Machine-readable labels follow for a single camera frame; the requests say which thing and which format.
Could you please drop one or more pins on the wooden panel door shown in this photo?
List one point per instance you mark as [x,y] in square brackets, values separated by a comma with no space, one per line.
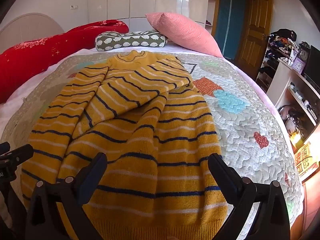
[255,35]

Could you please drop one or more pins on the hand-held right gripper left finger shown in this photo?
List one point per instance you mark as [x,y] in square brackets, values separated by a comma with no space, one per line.
[93,173]

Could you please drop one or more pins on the pink ribbed pillow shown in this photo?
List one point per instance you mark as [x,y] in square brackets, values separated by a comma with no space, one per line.
[185,32]

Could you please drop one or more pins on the yellow striped knit sweater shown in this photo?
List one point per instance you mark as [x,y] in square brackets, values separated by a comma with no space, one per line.
[150,120]

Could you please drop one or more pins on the quilted patchwork blanket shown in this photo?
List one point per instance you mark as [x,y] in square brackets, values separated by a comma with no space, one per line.
[250,130]

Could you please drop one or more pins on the red patterned duvet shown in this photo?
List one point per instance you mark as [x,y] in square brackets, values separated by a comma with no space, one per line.
[37,52]

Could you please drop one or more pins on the white television cabinet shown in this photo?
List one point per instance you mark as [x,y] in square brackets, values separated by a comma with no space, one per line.
[280,80]

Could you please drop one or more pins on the white wall socket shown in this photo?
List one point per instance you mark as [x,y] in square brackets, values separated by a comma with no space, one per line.
[74,6]

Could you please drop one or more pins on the white bed headboard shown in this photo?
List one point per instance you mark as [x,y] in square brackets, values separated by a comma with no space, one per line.
[25,27]

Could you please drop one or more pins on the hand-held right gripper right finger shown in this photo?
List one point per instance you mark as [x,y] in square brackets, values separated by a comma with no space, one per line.
[223,177]

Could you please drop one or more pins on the black television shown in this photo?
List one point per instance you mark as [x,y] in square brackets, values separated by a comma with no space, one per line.
[312,65]

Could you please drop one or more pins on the teal door curtain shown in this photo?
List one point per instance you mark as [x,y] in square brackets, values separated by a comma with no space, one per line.
[230,22]

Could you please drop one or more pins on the orange printed box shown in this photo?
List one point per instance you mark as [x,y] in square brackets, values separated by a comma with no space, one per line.
[305,158]

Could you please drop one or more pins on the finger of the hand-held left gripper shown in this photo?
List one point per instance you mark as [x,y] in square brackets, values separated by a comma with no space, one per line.
[18,155]

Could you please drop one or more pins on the black bag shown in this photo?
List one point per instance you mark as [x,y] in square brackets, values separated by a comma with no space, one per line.
[283,35]

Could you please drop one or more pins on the glossy white wardrobe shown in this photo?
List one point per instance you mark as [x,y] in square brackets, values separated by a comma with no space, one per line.
[150,0]

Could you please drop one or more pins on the purple table clock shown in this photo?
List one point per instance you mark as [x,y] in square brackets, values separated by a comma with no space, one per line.
[302,56]

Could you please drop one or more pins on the open rack with clothes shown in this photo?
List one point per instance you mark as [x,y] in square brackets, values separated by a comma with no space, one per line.
[271,62]

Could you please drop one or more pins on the green sheep-print pillow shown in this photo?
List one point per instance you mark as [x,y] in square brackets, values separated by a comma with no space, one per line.
[130,40]

